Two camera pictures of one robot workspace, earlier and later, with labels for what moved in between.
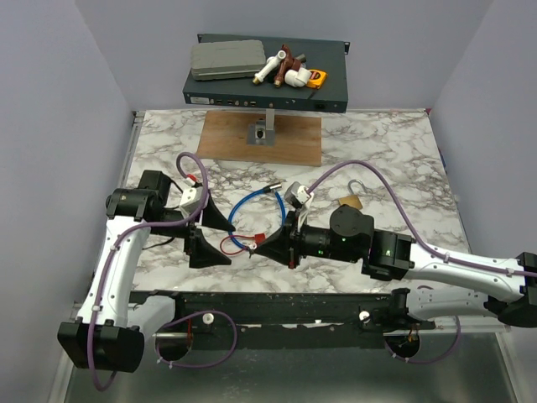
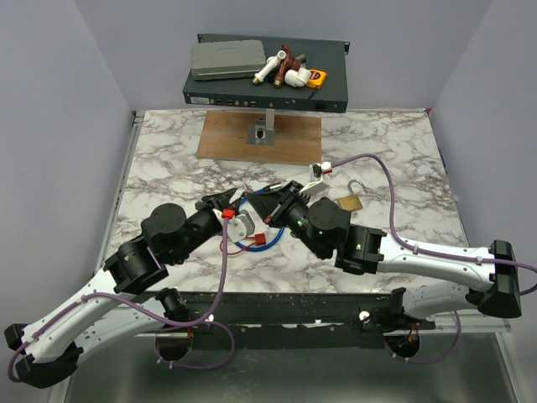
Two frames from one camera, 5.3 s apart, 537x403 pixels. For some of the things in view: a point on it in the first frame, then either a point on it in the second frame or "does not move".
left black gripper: [201, 252] to [219, 202]
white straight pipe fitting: [272, 63] does not move
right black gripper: [284, 245] to [273, 206]
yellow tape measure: [317, 78] does not move
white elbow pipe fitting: [297, 78] does not move
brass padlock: [352, 200] does not move
